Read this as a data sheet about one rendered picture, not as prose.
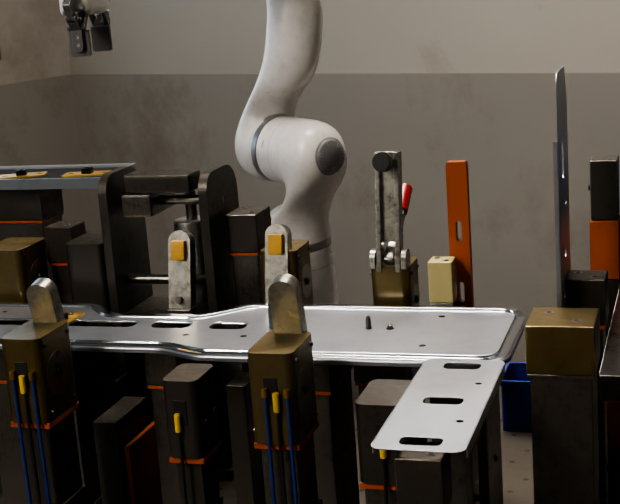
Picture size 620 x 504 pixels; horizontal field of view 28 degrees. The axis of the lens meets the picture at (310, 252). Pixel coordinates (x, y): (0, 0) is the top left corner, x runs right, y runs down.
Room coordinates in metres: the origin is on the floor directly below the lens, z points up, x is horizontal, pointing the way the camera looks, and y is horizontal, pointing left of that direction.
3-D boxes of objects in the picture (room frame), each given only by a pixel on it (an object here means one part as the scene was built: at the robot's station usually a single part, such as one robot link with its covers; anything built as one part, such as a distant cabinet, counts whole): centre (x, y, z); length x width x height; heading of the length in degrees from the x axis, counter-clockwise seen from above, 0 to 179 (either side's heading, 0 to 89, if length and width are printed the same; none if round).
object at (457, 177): (1.75, -0.22, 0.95); 0.03 x 0.01 x 0.50; 72
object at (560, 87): (1.54, -0.32, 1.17); 0.12 x 0.01 x 0.34; 162
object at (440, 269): (1.72, -0.19, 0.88); 0.04 x 0.04 x 0.37; 72
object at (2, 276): (1.99, 0.47, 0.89); 0.12 x 0.08 x 0.38; 162
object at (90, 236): (1.99, 0.34, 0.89); 0.12 x 0.07 x 0.38; 162
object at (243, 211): (1.91, 0.09, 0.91); 0.07 x 0.05 x 0.42; 162
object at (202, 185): (1.94, 0.21, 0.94); 0.18 x 0.13 x 0.49; 72
